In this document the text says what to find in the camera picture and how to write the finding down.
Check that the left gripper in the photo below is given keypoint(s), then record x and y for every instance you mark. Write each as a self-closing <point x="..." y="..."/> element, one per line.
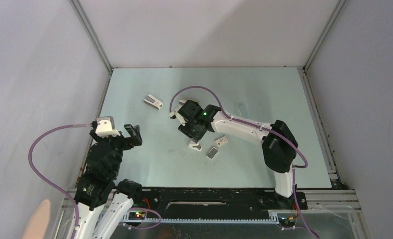
<point x="135" y="138"/>

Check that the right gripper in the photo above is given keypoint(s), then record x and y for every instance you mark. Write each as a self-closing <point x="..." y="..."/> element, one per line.
<point x="185" y="129"/>

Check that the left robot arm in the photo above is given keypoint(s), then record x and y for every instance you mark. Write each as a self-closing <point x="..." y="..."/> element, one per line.
<point x="99" y="200"/>

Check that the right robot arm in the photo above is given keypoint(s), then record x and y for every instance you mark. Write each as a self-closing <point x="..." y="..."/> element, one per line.
<point x="276" y="141"/>

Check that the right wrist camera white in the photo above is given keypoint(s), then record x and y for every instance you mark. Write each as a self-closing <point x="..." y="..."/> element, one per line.
<point x="174" y="115"/>

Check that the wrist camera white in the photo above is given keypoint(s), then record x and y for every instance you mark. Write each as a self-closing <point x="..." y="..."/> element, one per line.
<point x="174" y="115"/>
<point x="104" y="127"/>

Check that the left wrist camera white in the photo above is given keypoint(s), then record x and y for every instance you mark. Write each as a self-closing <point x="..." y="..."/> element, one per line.
<point x="104" y="127"/>

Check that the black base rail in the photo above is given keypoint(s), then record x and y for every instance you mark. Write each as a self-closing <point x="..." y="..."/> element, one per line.
<point x="218" y="204"/>

